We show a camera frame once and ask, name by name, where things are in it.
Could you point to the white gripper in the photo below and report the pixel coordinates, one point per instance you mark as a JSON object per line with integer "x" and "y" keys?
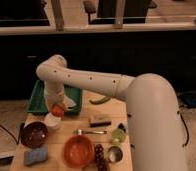
{"x": 54, "y": 96}

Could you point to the red orange apple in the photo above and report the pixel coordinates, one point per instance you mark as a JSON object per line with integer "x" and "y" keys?
{"x": 57, "y": 111}

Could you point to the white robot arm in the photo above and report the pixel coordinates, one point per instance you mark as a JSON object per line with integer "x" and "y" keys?
{"x": 154, "y": 123}

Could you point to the white paper cup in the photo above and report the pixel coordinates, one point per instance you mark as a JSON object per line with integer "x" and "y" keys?
{"x": 52, "y": 122}

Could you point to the small metal cup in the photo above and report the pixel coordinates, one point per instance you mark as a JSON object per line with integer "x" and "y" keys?
{"x": 115, "y": 154}

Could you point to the white folded cloth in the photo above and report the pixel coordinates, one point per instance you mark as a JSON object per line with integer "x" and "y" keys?
{"x": 70, "y": 103}

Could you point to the green plastic tray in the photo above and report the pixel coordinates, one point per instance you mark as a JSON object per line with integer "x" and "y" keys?
{"x": 37, "y": 104}

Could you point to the metal fork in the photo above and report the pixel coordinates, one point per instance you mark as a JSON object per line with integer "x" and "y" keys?
{"x": 81, "y": 132}

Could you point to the purple bowl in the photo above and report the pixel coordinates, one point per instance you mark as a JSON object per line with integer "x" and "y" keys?
{"x": 34, "y": 135}

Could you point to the wooden block with black base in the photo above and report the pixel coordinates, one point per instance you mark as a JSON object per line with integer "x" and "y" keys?
{"x": 96, "y": 121}

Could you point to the green chili pepper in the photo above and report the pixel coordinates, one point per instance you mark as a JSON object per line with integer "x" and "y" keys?
{"x": 100, "y": 101}

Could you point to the orange bowl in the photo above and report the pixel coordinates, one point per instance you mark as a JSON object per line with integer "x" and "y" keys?
{"x": 78, "y": 151}

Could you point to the blue sponge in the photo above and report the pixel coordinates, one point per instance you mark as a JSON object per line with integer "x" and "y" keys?
{"x": 34, "y": 156}

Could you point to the dark grape bunch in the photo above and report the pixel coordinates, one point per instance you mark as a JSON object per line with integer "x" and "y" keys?
{"x": 99, "y": 157}

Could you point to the dark blue object on floor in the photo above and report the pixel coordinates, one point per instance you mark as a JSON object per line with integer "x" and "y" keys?
{"x": 189, "y": 99}

